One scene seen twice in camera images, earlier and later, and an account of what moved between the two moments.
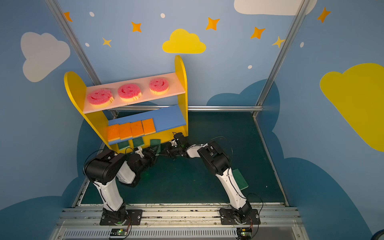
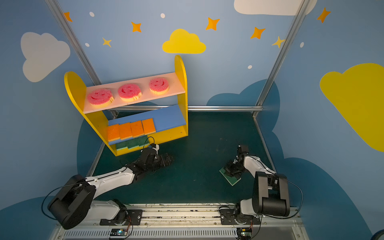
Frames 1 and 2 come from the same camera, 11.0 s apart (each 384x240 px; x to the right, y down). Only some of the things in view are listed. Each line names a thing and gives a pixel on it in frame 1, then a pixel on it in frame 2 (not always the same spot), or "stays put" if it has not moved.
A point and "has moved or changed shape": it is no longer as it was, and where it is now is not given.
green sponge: (123, 145) stays put
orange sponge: (148, 126) stays put
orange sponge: (113, 132) stays put
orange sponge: (125, 131) stays put
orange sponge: (137, 129) stays put
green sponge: (155, 144) has moved or changed shape
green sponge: (242, 183) has moved or changed shape
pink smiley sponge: (158, 86) stays put
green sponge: (138, 142) has moved or changed shape
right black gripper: (169, 151) → (234, 170)
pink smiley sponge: (129, 92) stays put
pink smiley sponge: (100, 97) stays put
